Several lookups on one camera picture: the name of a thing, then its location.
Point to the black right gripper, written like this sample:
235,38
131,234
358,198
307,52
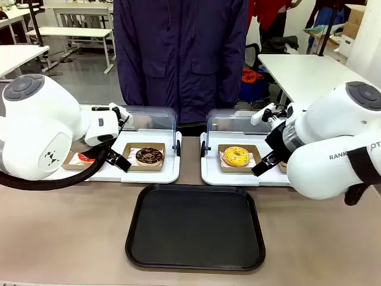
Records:
278,140

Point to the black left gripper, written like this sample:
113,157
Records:
109,155

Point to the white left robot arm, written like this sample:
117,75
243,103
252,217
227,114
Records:
35,119

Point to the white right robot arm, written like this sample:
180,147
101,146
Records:
327,131

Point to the white paper donut liner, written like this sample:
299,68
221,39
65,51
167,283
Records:
252,161
131,153

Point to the brown cardboard donut box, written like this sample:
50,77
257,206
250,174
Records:
235,170
282,168
149,168
70,164

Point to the chocolate glazed donut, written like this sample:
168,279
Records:
143,159

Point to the yellow sprinkled donut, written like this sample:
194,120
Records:
230,159

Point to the red glazed donut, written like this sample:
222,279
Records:
84,161

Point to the black plastic serving tray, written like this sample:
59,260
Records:
195,228

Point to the white display case base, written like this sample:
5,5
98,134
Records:
214,177
149,175

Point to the clear display case lid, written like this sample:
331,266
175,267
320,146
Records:
226,119
154,117

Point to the blue bag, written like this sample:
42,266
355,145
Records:
253,90

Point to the orange cloth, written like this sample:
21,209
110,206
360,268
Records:
251,75

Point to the large white office table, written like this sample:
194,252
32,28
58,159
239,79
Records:
306,71

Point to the black office chair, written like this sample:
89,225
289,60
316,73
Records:
252,55

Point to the person in navy jacket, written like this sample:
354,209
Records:
178,59

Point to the black bag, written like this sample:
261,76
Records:
279,44

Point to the white bench table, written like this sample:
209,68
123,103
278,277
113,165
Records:
68,32

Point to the black stand pole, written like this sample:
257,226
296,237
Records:
326,32
36,26

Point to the person in red top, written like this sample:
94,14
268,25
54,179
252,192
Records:
274,15

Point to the white background desk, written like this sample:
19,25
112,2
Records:
80,10

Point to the stacked cardboard boxes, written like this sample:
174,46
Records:
354,21

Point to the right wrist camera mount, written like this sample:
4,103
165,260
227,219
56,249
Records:
262,114

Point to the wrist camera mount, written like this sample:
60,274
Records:
262,114
119,111

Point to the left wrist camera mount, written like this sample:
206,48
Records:
119,111

